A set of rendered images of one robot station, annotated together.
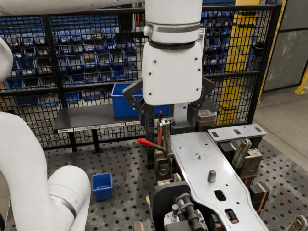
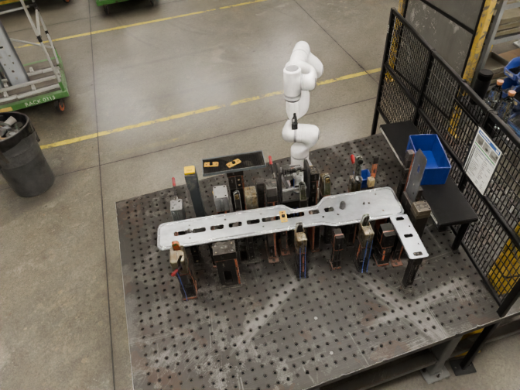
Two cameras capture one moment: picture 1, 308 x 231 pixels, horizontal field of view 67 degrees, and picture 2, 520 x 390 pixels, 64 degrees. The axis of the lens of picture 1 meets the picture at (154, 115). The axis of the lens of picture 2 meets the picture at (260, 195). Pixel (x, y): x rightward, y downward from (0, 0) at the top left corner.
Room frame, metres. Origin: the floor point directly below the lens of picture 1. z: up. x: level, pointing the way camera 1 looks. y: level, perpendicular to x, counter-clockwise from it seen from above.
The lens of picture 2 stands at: (0.40, -1.83, 2.77)
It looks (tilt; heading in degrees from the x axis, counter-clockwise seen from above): 46 degrees down; 97
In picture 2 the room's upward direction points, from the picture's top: 5 degrees counter-clockwise
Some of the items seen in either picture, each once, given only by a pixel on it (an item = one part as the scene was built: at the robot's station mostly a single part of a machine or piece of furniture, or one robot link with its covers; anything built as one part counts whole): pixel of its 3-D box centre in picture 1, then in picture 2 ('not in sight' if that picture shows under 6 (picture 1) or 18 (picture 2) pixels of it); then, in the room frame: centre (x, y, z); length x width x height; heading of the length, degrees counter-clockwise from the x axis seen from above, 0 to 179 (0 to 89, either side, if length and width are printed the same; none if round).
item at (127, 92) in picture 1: (144, 88); not in sight; (0.37, 0.02, 1.52); 0.08 x 0.01 x 0.06; 102
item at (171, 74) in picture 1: (170, 68); (292, 105); (0.38, -0.03, 1.55); 0.10 x 0.07 x 0.11; 102
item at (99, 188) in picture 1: (102, 187); (361, 179); (0.85, 0.26, 0.74); 0.11 x 0.10 x 0.09; 12
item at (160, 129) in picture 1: (159, 157); (371, 188); (0.85, -0.03, 0.95); 0.03 x 0.01 x 0.50; 12
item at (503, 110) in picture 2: not in sight; (504, 109); (1.41, -0.07, 1.53); 0.06 x 0.06 x 0.20
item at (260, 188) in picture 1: (251, 211); (336, 249); (0.63, -0.41, 0.84); 0.11 x 0.08 x 0.29; 102
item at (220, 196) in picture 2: not in sight; (224, 215); (-0.03, -0.20, 0.90); 0.13 x 0.10 x 0.41; 102
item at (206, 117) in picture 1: (200, 140); (415, 227); (1.08, -0.27, 0.88); 0.08 x 0.08 x 0.36; 12
